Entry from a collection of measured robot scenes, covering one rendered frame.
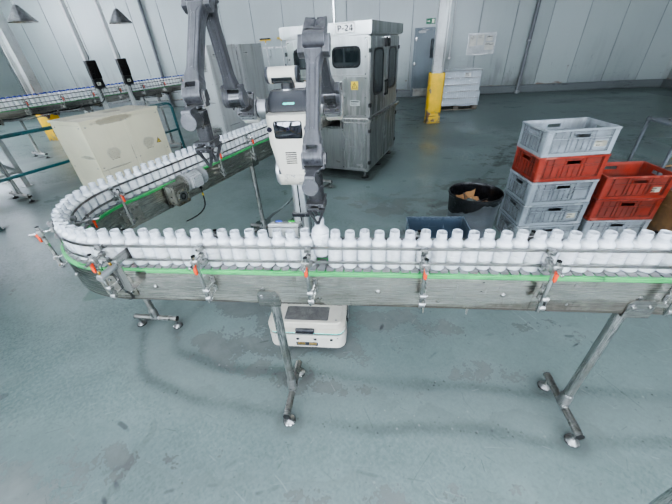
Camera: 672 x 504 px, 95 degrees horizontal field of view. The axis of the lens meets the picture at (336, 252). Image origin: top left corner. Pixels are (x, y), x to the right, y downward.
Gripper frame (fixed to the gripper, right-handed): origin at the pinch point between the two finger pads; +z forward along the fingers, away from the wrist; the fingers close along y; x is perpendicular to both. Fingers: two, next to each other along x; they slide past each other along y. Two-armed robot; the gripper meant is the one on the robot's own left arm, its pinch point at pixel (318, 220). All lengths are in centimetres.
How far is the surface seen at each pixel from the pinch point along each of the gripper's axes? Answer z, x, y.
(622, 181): 56, -247, 185
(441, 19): -97, -170, 758
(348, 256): 13.9, -11.7, -4.2
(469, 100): 89, -303, 913
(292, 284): 27.5, 12.3, -6.4
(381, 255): 13.2, -24.7, -4.2
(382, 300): 35.0, -25.9, -6.2
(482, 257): 14, -63, -3
